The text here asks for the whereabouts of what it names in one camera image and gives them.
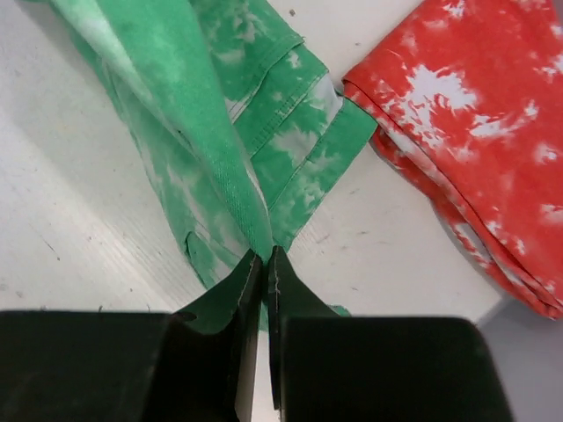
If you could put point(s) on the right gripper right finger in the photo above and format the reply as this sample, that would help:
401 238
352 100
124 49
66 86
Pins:
329 367

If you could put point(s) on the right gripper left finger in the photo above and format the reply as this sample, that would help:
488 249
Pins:
195 364

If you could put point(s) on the green tie-dye trousers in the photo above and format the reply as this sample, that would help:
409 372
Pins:
241 131

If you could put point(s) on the red tie-dye folded trousers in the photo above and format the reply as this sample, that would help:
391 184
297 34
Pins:
467 96

